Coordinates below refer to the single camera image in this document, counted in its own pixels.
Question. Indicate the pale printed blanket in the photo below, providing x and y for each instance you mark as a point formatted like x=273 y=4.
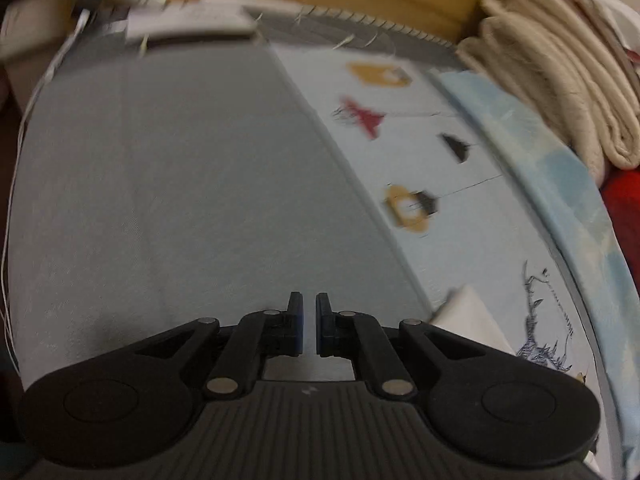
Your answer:
x=450 y=170

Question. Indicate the white flat packet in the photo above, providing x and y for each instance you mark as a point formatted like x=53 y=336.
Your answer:
x=190 y=20

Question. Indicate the beige folded blanket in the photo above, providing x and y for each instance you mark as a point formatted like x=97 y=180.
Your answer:
x=550 y=55

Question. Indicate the red cloth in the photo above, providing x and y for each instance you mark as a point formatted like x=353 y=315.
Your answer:
x=622 y=200

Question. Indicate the grey bed sheet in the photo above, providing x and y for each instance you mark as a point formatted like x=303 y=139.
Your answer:
x=175 y=185

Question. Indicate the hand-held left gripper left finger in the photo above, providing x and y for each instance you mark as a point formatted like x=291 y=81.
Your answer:
x=298 y=327

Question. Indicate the light blue patterned quilt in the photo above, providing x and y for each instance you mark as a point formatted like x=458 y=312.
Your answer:
x=565 y=180

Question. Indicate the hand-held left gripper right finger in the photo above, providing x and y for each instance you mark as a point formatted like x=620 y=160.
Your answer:
x=320 y=327

